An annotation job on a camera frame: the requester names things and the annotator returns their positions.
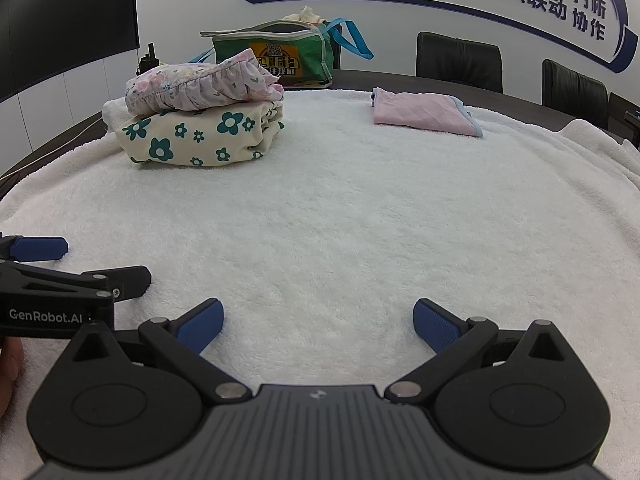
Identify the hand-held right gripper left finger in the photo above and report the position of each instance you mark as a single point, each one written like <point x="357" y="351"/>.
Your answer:
<point x="200" y="325"/>

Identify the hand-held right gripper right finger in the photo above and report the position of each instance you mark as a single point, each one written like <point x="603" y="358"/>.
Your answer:
<point x="436" y="325"/>

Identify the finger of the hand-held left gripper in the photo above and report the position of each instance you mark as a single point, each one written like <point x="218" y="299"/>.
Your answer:
<point x="125" y="280"/>
<point x="40" y="249"/>

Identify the pink floral garment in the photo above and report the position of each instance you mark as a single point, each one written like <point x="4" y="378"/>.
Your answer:
<point x="200" y="87"/>

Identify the person's left hand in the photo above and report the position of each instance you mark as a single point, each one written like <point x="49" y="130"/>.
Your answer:
<point x="9" y="375"/>

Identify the white fluffy towel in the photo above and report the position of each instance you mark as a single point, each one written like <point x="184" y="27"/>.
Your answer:
<point x="325" y="210"/>

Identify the cream green flower print garment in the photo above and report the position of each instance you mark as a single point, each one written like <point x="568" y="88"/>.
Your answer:
<point x="200" y="136"/>

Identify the pink cloth with blue edge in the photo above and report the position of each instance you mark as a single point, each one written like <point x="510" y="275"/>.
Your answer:
<point x="420" y="112"/>

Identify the black walkie-talkie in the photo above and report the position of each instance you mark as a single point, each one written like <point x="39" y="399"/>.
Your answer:
<point x="150" y="62"/>

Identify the cream cloth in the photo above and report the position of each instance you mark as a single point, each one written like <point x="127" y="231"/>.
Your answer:
<point x="306" y="15"/>

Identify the black wall screen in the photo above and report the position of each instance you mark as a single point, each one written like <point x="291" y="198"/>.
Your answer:
<point x="60" y="25"/>

